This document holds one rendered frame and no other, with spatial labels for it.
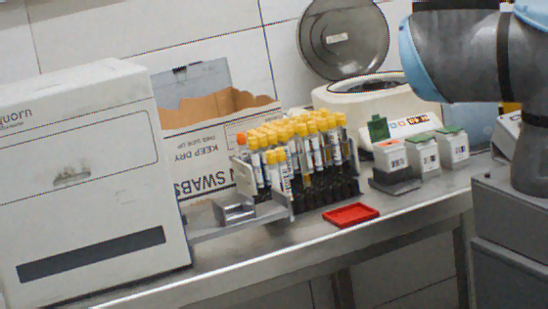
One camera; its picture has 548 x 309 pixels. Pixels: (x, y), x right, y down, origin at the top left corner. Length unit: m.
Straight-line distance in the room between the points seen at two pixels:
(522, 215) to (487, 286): 0.14
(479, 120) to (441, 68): 0.51
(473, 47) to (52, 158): 0.57
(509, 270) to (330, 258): 0.29
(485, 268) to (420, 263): 1.05
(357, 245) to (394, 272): 0.89
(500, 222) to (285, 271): 0.33
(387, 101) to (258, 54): 0.39
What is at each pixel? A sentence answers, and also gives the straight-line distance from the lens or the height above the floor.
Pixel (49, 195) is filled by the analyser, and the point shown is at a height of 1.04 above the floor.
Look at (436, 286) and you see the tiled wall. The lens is 2.16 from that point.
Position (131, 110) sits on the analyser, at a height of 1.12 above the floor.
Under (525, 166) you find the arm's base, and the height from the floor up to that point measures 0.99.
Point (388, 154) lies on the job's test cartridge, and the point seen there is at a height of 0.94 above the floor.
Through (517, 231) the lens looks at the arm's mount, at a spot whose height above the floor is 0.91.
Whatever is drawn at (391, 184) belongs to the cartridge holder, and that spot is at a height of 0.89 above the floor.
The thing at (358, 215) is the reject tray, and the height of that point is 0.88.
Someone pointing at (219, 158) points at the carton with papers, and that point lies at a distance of 1.42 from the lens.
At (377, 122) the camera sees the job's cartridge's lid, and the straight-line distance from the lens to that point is 1.32.
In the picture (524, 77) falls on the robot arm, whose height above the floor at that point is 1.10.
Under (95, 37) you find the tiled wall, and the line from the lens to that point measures 1.69.
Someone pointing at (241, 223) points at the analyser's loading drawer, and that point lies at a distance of 1.15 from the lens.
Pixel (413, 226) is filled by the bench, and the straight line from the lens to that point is 1.22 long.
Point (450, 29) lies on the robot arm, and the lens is 0.95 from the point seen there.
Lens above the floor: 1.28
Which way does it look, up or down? 14 degrees down
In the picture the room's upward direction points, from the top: 11 degrees counter-clockwise
